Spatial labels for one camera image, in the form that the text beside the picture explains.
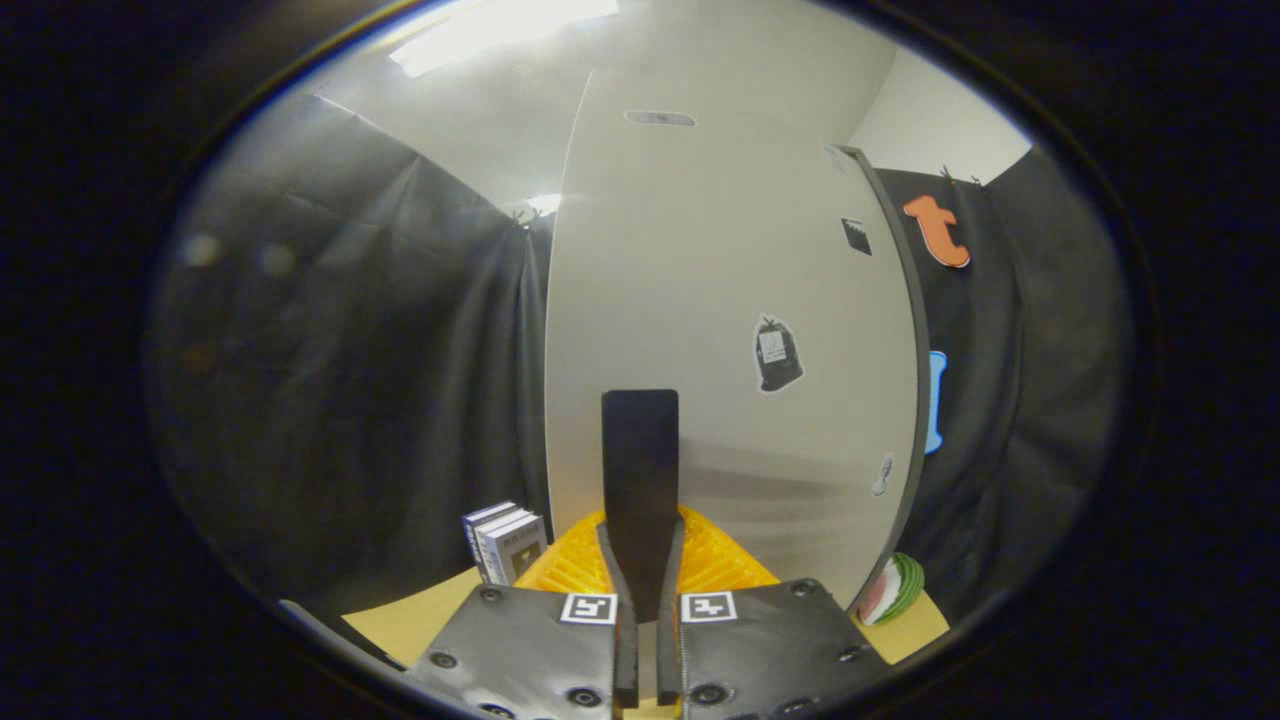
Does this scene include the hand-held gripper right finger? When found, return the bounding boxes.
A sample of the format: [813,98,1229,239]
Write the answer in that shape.
[656,505,893,720]

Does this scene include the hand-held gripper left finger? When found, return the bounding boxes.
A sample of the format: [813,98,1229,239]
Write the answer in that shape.
[405,510,641,720]

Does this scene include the beige shoe cabinet door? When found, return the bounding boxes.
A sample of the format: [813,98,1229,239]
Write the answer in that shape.
[545,68,919,611]

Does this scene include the watermelon slice toy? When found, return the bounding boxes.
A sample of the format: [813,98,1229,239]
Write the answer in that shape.
[858,552,926,628]

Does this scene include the black backdrop cloth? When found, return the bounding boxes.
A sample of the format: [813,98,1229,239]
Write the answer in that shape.
[150,95,1131,626]

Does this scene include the black door handle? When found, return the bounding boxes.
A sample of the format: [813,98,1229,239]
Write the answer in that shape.
[601,389,681,623]

